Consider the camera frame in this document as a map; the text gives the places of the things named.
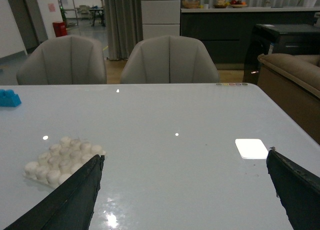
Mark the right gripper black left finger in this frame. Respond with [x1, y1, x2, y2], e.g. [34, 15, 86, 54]
[6, 155, 105, 229]

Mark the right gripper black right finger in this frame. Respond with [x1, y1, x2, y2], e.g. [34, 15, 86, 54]
[266, 149, 320, 229]

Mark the blue toy block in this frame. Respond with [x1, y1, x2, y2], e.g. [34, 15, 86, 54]
[0, 89, 22, 107]

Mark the brown sofa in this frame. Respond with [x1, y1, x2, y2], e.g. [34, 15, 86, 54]
[257, 53, 320, 143]

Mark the left grey armchair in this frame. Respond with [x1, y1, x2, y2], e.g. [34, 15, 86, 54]
[16, 35, 107, 85]

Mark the grey armchair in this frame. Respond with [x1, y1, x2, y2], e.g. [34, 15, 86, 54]
[120, 36, 220, 84]
[16, 35, 107, 85]

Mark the dark kitchen counter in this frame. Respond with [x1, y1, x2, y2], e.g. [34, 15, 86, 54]
[180, 7, 320, 65]

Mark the right grey armchair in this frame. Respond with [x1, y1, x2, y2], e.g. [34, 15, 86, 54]
[120, 36, 220, 84]

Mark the red bin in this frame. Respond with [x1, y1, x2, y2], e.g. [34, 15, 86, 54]
[52, 22, 67, 37]

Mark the fruit bowl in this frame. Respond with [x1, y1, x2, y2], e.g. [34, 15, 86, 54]
[230, 0, 248, 8]

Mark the background work table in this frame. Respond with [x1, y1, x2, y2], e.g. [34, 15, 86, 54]
[89, 7, 106, 27]

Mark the grey curtain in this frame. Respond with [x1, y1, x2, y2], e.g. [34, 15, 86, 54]
[104, 0, 143, 60]

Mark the white drawer cabinet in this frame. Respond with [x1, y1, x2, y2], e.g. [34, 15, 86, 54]
[141, 0, 181, 40]

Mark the wicker basket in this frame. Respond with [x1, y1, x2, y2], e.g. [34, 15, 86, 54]
[182, 0, 200, 9]

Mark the white studded base plate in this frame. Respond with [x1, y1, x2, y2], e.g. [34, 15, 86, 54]
[23, 136, 107, 188]

